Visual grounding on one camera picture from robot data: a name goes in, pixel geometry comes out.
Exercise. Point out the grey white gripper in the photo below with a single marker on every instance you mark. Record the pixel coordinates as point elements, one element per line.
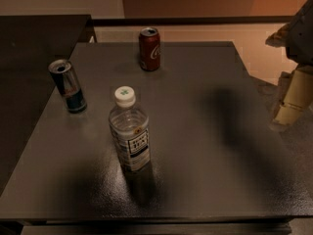
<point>301,39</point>

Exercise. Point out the red coke can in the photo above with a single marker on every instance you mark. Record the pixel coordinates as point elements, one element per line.
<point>149,43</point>

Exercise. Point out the clear plastic water bottle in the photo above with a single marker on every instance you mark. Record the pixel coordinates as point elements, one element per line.
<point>129,126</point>

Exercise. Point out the silver blue energy drink can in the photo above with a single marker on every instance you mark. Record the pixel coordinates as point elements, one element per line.
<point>64,76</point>

